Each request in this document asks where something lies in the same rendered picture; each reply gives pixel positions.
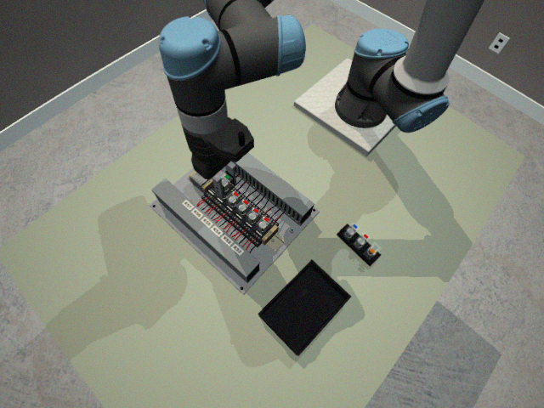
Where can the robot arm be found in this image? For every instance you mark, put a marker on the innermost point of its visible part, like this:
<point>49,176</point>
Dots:
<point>201,62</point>

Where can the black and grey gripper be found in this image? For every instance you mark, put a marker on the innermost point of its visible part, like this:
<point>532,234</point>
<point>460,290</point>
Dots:
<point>211,152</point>

